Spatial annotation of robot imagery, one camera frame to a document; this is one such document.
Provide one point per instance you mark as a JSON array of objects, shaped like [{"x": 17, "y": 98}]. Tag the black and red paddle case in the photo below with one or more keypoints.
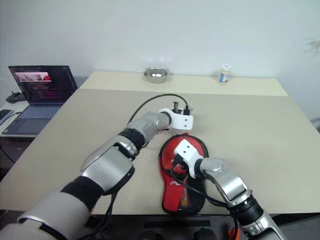
[{"x": 175, "y": 197}]

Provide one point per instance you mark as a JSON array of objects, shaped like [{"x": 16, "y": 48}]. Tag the small white bottle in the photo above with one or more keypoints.
[{"x": 224, "y": 75}]

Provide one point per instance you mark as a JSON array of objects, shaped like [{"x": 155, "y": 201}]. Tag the black remote controller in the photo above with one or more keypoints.
[{"x": 15, "y": 98}]

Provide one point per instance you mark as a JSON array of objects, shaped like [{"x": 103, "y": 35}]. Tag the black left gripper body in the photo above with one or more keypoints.
[{"x": 175, "y": 107}]

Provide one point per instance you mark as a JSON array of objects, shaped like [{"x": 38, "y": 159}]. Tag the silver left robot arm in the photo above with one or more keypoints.
[{"x": 107, "y": 167}]

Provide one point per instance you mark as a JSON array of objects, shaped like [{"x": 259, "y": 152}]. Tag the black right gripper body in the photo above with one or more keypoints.
[{"x": 178, "y": 160}]

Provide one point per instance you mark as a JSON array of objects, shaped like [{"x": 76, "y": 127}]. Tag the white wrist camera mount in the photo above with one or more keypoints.
[
  {"x": 180, "y": 122},
  {"x": 190, "y": 152}
]

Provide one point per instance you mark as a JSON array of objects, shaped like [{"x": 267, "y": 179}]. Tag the open grey laptop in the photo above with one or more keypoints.
[{"x": 45, "y": 85}]

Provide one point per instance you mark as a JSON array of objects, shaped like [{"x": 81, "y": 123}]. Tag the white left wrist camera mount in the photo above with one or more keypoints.
[{"x": 180, "y": 122}]

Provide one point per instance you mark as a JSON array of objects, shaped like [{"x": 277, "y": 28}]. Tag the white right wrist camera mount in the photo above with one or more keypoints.
[{"x": 190, "y": 152}]

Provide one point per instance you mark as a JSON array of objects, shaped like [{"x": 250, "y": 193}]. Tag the black phone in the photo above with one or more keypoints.
[{"x": 5, "y": 114}]

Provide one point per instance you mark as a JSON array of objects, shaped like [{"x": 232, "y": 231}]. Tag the orange-red clamp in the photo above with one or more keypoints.
[{"x": 233, "y": 235}]

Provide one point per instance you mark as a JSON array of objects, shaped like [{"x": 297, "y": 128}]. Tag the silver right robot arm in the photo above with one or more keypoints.
[{"x": 230, "y": 180}]

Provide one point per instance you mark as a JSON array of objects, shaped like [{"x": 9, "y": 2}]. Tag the stainless steel bowl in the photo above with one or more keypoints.
[{"x": 155, "y": 75}]

